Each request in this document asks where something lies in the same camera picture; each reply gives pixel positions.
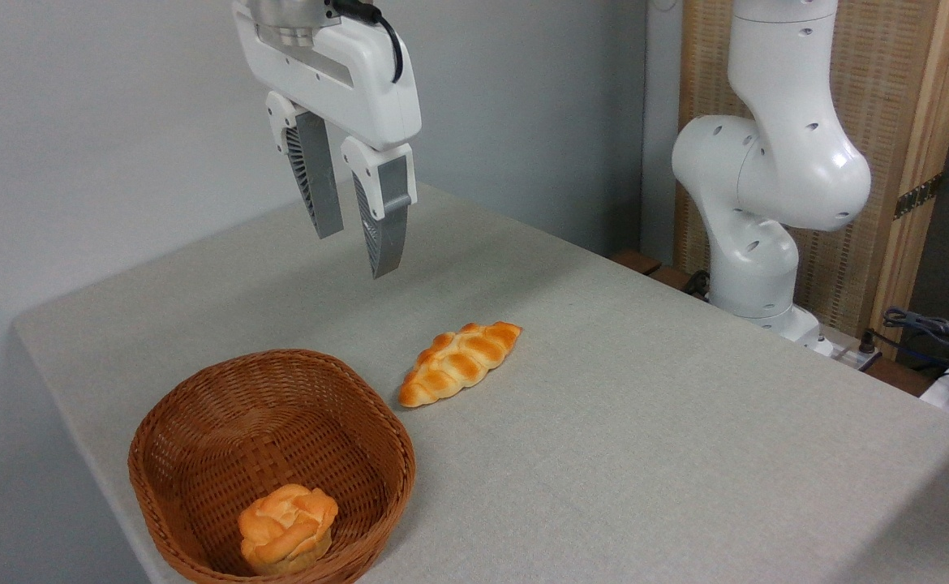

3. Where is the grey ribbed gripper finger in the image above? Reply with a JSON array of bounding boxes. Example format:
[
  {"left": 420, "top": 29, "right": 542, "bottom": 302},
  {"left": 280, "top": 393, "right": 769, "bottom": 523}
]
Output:
[
  {"left": 341, "top": 135, "right": 419, "bottom": 280},
  {"left": 266, "top": 91, "right": 345, "bottom": 240}
]

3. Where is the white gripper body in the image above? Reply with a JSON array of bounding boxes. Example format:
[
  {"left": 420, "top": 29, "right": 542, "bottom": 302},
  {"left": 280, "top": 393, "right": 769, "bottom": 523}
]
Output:
[{"left": 231, "top": 0, "right": 423, "bottom": 152}]

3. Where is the round knotted bread roll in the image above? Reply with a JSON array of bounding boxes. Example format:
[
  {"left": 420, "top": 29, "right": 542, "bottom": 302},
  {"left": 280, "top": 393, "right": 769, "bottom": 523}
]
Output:
[{"left": 238, "top": 484, "right": 339, "bottom": 577}]

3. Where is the long braided bread loaf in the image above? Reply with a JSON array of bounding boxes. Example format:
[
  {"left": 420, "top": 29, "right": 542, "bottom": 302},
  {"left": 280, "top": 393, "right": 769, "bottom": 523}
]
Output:
[{"left": 398, "top": 321, "right": 523, "bottom": 408}]

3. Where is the brown wicker basket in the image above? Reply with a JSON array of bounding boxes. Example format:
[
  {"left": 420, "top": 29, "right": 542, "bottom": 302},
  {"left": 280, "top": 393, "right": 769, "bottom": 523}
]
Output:
[{"left": 127, "top": 349, "right": 417, "bottom": 584}]

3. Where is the grey tablecloth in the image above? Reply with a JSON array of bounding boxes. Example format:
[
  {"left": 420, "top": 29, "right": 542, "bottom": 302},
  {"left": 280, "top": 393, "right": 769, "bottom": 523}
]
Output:
[{"left": 12, "top": 182, "right": 949, "bottom": 584}]

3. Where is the wood framed rattan screen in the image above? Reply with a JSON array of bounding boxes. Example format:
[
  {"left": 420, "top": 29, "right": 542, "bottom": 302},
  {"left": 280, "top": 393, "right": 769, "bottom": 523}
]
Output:
[{"left": 673, "top": 0, "right": 949, "bottom": 362}]

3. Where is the black metal hinge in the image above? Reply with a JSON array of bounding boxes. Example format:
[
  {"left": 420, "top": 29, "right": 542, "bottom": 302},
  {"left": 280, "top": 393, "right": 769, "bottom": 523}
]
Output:
[{"left": 894, "top": 173, "right": 943, "bottom": 220}]

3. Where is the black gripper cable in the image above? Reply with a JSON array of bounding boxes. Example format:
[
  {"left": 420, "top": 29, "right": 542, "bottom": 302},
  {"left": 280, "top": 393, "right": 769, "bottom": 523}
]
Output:
[{"left": 328, "top": 0, "right": 405, "bottom": 84}]

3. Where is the blue grey cable bundle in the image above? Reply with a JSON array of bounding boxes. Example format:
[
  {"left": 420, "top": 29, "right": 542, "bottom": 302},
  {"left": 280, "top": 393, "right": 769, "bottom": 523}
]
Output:
[{"left": 882, "top": 307, "right": 949, "bottom": 367}]

